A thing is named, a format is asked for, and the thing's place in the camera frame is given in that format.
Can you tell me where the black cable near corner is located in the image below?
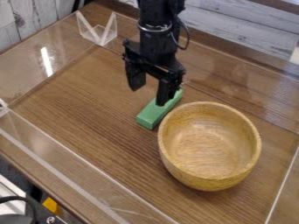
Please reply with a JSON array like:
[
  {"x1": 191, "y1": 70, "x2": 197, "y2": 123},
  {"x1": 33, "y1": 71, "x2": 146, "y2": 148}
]
[{"x1": 0, "y1": 195, "x2": 41, "y2": 224}]

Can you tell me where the clear acrylic front wall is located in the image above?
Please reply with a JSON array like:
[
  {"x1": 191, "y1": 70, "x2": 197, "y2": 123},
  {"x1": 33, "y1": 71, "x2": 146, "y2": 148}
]
[{"x1": 0, "y1": 99, "x2": 178, "y2": 224}]

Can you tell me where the clear acrylic corner bracket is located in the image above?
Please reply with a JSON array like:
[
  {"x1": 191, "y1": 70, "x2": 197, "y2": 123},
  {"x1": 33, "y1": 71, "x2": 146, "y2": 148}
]
[{"x1": 75, "y1": 11, "x2": 118, "y2": 46}]

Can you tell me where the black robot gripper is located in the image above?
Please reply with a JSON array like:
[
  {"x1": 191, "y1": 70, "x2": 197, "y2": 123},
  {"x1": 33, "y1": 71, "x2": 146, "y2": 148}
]
[{"x1": 123, "y1": 24, "x2": 187, "y2": 107}]

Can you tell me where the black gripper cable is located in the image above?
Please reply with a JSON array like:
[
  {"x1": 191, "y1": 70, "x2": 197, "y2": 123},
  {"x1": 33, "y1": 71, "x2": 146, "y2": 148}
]
[{"x1": 171, "y1": 17, "x2": 193, "y2": 51}]

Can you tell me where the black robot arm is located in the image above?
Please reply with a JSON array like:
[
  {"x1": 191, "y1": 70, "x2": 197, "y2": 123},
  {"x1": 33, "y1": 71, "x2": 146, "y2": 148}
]
[{"x1": 123, "y1": 0, "x2": 189, "y2": 106}]

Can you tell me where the brown wooden bowl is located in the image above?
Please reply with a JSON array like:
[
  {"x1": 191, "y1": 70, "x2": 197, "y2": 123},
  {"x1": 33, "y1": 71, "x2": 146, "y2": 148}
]
[{"x1": 158, "y1": 101, "x2": 262, "y2": 192}]

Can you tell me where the green rectangular block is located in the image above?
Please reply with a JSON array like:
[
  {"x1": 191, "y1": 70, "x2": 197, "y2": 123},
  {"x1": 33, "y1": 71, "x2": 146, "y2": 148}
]
[{"x1": 135, "y1": 90, "x2": 183, "y2": 130}]

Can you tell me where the yellow and black device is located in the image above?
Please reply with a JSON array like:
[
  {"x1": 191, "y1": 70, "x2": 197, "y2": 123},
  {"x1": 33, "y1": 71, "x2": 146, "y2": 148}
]
[{"x1": 42, "y1": 197, "x2": 81, "y2": 224}]

